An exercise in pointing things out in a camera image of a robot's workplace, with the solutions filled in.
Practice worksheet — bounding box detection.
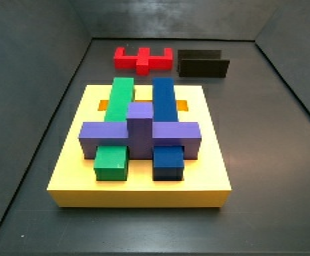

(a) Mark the red cross-shaped block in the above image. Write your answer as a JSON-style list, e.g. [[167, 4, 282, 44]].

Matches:
[[114, 47, 174, 76]]

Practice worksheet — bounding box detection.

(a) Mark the yellow base board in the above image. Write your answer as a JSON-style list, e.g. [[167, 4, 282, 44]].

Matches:
[[47, 85, 231, 208]]

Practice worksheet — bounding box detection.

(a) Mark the purple cross-shaped block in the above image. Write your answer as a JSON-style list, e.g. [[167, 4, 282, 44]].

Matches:
[[79, 102, 202, 160]]

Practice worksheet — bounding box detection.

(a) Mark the blue long block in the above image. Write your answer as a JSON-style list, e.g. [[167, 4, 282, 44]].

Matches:
[[153, 78, 185, 181]]

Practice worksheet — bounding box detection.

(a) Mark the green long block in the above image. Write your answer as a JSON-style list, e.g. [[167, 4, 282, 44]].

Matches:
[[94, 77, 134, 181]]

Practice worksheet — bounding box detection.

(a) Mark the black U-shaped holder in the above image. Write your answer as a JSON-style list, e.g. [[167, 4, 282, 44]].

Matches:
[[178, 49, 230, 78]]

